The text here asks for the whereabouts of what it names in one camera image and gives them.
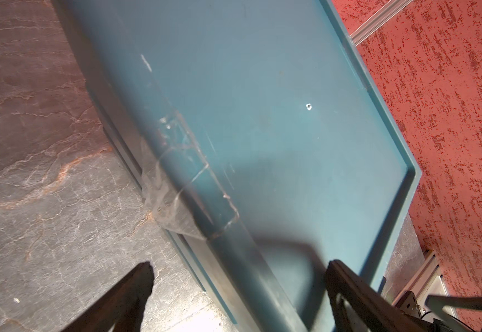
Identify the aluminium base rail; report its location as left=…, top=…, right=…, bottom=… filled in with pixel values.
left=392, top=250, right=449, bottom=322

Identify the left aluminium corner post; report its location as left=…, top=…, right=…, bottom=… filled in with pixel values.
left=350, top=0, right=413, bottom=46

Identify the clear tape on cabinet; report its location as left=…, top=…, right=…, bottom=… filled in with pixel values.
left=141, top=112, right=240, bottom=241

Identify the teal drawer cabinet box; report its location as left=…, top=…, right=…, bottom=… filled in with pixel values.
left=53, top=1, right=421, bottom=331

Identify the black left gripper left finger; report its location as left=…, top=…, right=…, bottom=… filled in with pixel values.
left=64, top=261, right=155, bottom=331

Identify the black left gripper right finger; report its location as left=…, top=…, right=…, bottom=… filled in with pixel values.
left=325, top=260, right=428, bottom=331

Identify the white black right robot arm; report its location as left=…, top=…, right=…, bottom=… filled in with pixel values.
left=425, top=295, right=482, bottom=331

